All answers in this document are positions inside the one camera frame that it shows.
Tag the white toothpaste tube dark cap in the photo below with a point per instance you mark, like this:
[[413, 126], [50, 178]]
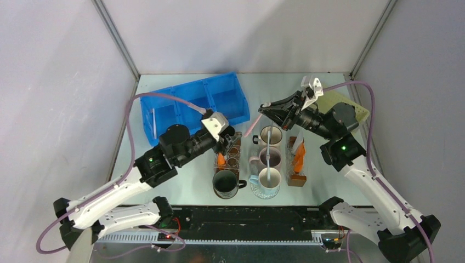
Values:
[[298, 141]]

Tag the clear textured oval tray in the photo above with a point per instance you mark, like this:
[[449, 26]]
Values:
[[264, 194]]

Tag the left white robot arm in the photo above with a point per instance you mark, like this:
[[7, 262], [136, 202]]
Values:
[[101, 211]]

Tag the pink toothbrush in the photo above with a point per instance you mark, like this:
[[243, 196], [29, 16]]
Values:
[[250, 129]]

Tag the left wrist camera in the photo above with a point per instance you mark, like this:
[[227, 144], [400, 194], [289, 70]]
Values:
[[215, 125]]

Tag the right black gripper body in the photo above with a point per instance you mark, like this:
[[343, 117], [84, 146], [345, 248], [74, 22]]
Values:
[[312, 119]]

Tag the small orange tube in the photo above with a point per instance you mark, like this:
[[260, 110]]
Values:
[[220, 160]]

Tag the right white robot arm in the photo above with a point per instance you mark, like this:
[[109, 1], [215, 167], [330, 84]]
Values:
[[400, 231]]

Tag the cream perforated basket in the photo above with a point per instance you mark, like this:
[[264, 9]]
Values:
[[329, 99]]

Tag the light blue mug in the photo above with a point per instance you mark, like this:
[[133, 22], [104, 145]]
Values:
[[266, 184]]

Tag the dark green mug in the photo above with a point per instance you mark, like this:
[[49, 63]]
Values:
[[226, 184]]

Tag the brown wooden oval tray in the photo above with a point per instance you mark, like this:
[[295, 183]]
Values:
[[226, 179]]

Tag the cream mug with black rim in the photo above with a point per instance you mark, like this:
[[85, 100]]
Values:
[[262, 137]]

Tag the clear holder with brown lid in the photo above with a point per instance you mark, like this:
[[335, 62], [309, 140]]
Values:
[[295, 175]]

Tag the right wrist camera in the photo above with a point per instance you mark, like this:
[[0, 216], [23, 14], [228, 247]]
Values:
[[311, 90]]

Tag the clear textured two-hole holder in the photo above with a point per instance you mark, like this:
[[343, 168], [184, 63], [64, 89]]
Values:
[[232, 161]]

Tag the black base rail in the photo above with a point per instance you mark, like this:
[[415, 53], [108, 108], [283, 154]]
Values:
[[196, 223]]

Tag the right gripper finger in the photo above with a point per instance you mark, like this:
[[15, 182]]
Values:
[[285, 118], [295, 100]]

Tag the pale white toothbrush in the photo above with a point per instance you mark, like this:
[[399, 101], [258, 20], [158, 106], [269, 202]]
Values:
[[268, 171]]

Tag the pink mug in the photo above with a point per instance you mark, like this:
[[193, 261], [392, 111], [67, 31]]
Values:
[[271, 157]]

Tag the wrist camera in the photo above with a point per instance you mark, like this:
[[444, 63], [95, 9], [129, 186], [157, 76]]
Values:
[[215, 125], [311, 90]]

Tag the light grey toothbrush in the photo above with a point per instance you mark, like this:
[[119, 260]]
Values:
[[268, 148]]

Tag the orange toothpaste tube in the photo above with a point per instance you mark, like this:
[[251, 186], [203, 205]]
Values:
[[298, 160]]

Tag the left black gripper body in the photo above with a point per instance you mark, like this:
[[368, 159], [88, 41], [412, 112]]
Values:
[[199, 144]]

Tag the blue three-compartment bin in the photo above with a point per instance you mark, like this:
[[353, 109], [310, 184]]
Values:
[[222, 93]]

